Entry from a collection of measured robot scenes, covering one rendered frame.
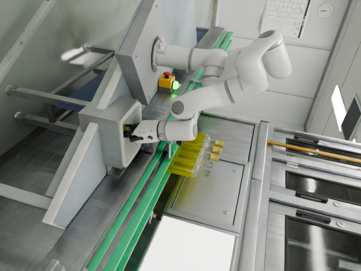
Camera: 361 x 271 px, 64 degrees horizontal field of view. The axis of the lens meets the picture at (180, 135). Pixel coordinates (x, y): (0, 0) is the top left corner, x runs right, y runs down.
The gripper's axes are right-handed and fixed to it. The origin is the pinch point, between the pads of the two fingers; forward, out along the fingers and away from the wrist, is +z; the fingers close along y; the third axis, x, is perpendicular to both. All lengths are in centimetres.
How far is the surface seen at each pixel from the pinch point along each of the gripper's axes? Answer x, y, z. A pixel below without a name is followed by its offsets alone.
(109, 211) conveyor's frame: -16.3, -26.8, -1.0
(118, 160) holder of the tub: -6.4, -10.5, 0.5
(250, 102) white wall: -317, 597, 42
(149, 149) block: -15.4, 8.2, -1.9
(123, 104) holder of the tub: 11.1, 1.3, -1.9
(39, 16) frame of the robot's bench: 42, 36, 52
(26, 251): -28, -40, 34
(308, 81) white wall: -267, 600, -95
